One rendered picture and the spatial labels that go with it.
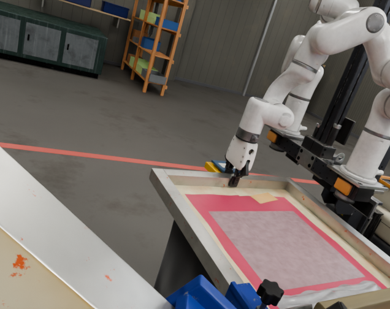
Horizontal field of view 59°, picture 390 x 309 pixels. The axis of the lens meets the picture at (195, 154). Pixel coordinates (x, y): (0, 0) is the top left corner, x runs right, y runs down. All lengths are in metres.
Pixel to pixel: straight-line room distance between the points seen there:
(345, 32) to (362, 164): 0.45
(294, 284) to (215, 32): 9.26
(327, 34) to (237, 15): 9.10
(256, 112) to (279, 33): 9.81
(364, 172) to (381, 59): 0.36
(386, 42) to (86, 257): 1.11
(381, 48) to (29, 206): 1.12
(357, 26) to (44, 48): 6.27
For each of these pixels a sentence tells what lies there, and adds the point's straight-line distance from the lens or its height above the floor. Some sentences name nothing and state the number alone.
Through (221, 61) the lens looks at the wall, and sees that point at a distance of 10.10.
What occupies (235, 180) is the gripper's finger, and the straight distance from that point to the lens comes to 1.16.
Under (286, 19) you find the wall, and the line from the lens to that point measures 10.93.
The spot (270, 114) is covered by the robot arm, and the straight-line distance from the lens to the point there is 1.10.
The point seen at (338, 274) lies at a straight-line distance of 1.01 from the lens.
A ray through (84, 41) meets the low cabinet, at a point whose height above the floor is 0.64.
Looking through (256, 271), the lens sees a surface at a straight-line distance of 0.85.
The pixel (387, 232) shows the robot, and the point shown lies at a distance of 1.86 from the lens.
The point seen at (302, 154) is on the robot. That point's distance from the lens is 1.47.
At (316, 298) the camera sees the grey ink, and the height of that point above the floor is 0.97.
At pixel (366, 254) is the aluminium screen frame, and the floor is 0.99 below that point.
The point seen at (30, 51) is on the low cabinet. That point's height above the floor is 0.23.
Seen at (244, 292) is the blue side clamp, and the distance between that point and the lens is 0.71.
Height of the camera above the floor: 1.44
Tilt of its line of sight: 19 degrees down
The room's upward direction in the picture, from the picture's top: 17 degrees clockwise
